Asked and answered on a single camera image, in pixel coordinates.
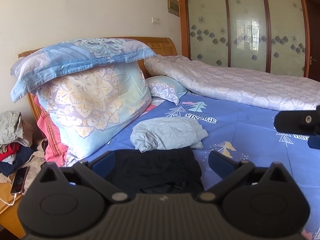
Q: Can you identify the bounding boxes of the light grey sweatpants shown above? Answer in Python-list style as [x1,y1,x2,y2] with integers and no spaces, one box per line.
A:
[130,117,209,153]

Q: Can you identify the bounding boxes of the red pillow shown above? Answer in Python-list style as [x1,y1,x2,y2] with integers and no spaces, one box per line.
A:
[34,96,68,167]

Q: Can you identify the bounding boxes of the smartphone with red case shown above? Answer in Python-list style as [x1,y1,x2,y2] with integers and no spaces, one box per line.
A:
[10,166,29,195]

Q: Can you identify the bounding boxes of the white wall socket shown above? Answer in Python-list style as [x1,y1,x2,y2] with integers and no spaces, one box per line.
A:
[151,17,161,25]

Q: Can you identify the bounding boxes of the white floral quilt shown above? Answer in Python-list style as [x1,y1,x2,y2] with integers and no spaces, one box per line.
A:
[144,55,319,111]

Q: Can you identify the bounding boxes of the wooden wardrobe with glass doors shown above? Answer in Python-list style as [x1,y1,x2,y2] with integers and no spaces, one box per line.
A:
[179,0,319,80]

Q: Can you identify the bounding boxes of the grey wall panel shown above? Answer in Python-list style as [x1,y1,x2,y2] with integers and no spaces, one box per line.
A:
[167,0,180,17]

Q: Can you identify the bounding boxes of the white charging cable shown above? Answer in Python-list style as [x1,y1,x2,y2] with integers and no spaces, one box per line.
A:
[0,193,20,207]

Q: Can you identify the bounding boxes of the large floral pillow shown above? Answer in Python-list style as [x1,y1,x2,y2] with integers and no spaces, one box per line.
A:
[37,62,151,160]

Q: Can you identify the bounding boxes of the blue patterned bed sheet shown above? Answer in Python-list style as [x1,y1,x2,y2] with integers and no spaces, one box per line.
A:
[67,89,320,240]

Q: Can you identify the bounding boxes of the black folded garment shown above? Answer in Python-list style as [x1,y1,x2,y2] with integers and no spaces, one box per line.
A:
[105,147,204,198]

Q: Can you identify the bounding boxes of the blue striped pillow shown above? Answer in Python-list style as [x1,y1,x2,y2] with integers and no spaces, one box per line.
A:
[10,38,155,102]

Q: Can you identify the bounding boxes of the pile of clothes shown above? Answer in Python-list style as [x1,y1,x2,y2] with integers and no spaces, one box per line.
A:
[1,111,48,185]

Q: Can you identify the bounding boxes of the small floral pillow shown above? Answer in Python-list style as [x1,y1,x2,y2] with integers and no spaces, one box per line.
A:
[146,76,188,106]

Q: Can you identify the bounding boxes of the wooden nightstand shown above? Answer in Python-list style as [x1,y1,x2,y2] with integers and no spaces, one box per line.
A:
[1,174,25,239]

